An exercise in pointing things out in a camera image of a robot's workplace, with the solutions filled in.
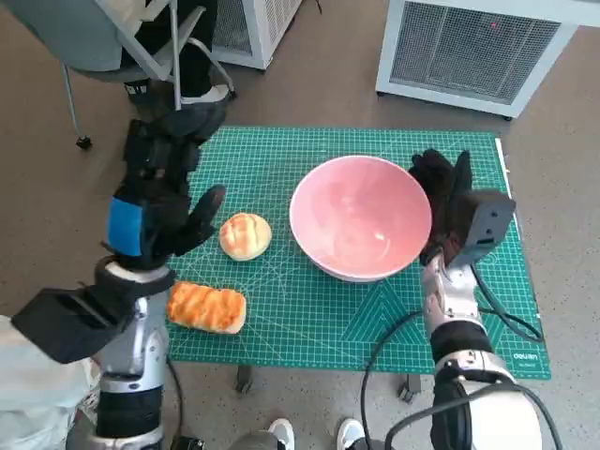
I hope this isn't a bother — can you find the right black gloved robot hand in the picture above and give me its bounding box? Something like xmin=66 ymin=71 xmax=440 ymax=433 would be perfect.
xmin=407 ymin=148 xmax=474 ymax=267

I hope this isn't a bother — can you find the left bare black robot hand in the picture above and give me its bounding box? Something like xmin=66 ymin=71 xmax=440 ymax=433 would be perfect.
xmin=101 ymin=119 xmax=227 ymax=271

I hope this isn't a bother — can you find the round toy bread bun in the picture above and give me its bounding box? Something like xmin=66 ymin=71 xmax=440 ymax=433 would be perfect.
xmin=218 ymin=212 xmax=274 ymax=263

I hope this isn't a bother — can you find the pink bowl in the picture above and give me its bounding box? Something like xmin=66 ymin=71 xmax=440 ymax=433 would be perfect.
xmin=289 ymin=155 xmax=433 ymax=284

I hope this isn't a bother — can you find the long toy bread loaf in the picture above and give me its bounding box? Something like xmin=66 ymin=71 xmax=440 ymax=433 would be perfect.
xmin=167 ymin=280 xmax=248 ymax=336

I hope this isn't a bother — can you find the large white mesh cabinet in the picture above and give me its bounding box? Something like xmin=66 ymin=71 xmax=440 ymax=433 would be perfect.
xmin=374 ymin=0 xmax=580 ymax=121

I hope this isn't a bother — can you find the person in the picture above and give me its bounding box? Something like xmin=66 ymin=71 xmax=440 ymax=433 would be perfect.
xmin=97 ymin=0 xmax=238 ymax=142

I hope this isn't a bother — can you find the green cutting mat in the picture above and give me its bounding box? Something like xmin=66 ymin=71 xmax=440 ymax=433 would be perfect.
xmin=163 ymin=125 xmax=553 ymax=381

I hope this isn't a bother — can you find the grey table leg caster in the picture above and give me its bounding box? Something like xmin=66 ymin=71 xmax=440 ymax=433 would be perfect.
xmin=397 ymin=374 xmax=421 ymax=402
xmin=236 ymin=365 xmax=255 ymax=394

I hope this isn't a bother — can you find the grey chair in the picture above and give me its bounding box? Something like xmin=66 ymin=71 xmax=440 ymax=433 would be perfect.
xmin=4 ymin=0 xmax=238 ymax=151

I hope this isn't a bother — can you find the small white mesh cabinet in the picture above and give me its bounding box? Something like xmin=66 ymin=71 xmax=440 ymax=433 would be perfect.
xmin=210 ymin=0 xmax=304 ymax=71

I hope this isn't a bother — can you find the white fabric cover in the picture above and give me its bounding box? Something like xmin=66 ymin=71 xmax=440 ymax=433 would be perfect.
xmin=0 ymin=314 xmax=102 ymax=450

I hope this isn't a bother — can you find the small black device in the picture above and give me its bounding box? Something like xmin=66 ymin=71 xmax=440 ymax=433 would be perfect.
xmin=171 ymin=435 xmax=207 ymax=450

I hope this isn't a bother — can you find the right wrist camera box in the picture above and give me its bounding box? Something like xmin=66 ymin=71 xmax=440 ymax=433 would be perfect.
xmin=452 ymin=189 xmax=517 ymax=268

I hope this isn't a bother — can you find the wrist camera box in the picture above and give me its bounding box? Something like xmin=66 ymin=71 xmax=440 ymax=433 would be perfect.
xmin=9 ymin=283 xmax=135 ymax=366
xmin=452 ymin=189 xmax=517 ymax=268

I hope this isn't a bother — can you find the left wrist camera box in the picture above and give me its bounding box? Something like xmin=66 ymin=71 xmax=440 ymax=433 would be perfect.
xmin=9 ymin=283 xmax=135 ymax=366

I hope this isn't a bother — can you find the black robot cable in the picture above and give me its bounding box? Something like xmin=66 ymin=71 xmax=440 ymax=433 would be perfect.
xmin=383 ymin=374 xmax=563 ymax=450
xmin=360 ymin=309 xmax=426 ymax=450
xmin=471 ymin=264 xmax=546 ymax=343
xmin=164 ymin=355 xmax=185 ymax=442

